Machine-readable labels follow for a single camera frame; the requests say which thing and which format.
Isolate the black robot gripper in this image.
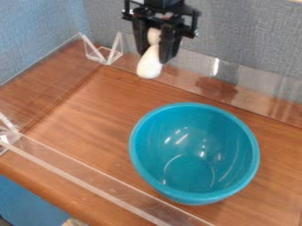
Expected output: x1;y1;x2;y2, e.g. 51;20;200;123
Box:
122;0;200;64

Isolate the white brown toy mushroom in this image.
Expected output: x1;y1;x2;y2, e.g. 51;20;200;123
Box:
136;28;163;79

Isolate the blue plastic bowl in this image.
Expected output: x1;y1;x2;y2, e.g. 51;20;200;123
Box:
128;102;261;206

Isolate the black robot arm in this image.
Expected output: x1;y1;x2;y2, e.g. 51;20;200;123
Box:
122;0;200;64

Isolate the clear acrylic back barrier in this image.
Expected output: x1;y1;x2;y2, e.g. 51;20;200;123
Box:
114;32;302;129

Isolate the clear acrylic barrier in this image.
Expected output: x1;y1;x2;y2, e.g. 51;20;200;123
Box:
0;34;102;131
0;134;215;226
114;32;302;129

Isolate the clear acrylic left barrier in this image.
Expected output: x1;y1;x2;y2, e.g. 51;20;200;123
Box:
0;34;102;131

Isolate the clear acrylic front barrier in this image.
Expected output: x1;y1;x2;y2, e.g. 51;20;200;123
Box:
0;134;215;226

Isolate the clear acrylic corner bracket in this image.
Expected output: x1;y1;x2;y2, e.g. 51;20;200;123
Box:
80;32;124;65

